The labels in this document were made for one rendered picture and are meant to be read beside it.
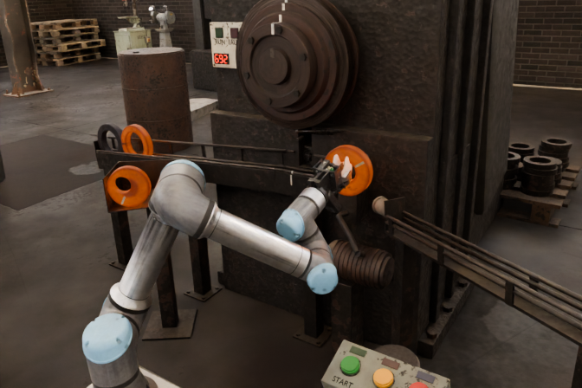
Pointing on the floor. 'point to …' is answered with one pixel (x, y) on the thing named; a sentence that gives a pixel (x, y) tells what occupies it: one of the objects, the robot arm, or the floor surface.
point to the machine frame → (371, 113)
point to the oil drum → (157, 95)
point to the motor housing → (355, 288)
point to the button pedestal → (407, 372)
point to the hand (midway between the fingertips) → (347, 164)
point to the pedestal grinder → (164, 25)
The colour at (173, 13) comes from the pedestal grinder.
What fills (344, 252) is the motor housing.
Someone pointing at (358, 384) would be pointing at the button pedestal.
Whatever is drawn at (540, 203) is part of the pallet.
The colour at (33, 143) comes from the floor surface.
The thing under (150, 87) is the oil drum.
